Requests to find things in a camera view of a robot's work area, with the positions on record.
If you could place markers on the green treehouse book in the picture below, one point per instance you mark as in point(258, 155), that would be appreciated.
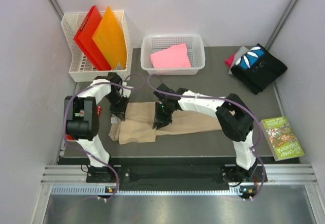
point(281, 138)

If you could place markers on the orange clip file folder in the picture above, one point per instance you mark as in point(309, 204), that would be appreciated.
point(109, 38)

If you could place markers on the magenta folded t shirt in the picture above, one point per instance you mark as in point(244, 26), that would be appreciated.
point(230, 60)

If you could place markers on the grey folded t shirt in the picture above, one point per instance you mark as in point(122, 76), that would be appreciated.
point(242, 50)

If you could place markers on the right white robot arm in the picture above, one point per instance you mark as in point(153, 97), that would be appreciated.
point(234, 117)

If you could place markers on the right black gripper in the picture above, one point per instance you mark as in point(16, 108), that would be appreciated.
point(161, 122)

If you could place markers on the red clip file folder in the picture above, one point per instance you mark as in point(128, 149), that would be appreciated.
point(83, 39)

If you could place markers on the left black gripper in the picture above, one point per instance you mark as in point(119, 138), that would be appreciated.
point(120, 112)

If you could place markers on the white perforated plastic basket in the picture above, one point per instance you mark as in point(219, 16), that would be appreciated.
point(195, 51)

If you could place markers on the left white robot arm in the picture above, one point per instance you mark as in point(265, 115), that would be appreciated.
point(81, 121)

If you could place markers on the beige t shirt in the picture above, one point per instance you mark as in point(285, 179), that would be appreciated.
point(139, 118)

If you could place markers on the red illustrated book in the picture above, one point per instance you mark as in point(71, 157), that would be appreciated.
point(99, 109)

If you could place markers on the white file organizer rack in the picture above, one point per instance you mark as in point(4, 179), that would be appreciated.
point(81, 69)

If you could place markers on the pink t shirt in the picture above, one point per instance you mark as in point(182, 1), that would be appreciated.
point(174, 57)

